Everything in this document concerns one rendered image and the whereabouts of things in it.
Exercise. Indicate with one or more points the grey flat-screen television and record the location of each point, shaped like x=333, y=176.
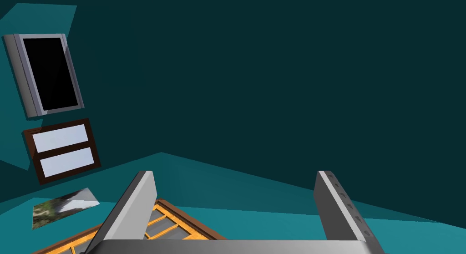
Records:
x=47, y=75

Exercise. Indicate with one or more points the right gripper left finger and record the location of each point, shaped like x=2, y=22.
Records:
x=134, y=214

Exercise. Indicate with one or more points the brown-framed window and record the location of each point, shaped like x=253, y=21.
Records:
x=62, y=150

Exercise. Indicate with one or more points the landscape wall picture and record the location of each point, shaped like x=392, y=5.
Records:
x=62, y=207

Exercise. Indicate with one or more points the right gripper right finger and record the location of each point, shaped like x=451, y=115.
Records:
x=336, y=214

